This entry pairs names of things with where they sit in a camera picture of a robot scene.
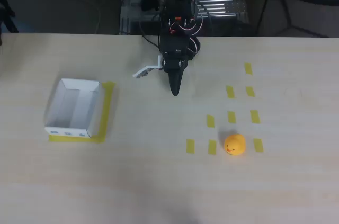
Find yellow rubber duck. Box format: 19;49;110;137
224;133;246;157

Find white cardboard box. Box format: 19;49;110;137
44;77;104;139

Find yellow tape corner outline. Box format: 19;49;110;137
48;82;116;144

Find black metal table legs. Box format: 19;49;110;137
254;0;331;38

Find black tripod leg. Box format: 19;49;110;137
0;0;20;34

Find black cable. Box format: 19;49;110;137
139;20;161;49

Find red white servo cable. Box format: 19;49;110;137
168;0;204;54

